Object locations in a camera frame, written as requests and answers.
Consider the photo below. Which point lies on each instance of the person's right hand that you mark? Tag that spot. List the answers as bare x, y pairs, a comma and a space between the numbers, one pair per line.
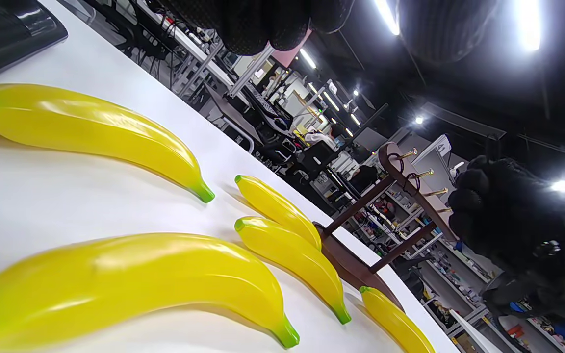
508, 220

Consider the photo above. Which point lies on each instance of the person's left hand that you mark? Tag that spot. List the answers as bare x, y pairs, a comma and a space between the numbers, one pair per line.
253, 24

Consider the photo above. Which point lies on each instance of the yellow plastic banana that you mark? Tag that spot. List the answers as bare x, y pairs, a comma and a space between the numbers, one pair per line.
115, 287
395, 323
91, 130
277, 211
292, 264

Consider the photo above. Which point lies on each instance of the brown side table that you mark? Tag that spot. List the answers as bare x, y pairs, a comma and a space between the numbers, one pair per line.
223, 105

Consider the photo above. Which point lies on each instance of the long ceiling light strip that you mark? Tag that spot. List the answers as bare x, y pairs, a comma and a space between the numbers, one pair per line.
527, 22
386, 15

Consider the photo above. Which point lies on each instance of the brown wooden hook stand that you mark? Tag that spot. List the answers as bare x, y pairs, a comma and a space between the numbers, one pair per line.
346, 260

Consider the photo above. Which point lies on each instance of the black plastic tray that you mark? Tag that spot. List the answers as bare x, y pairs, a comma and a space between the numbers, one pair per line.
3, 34

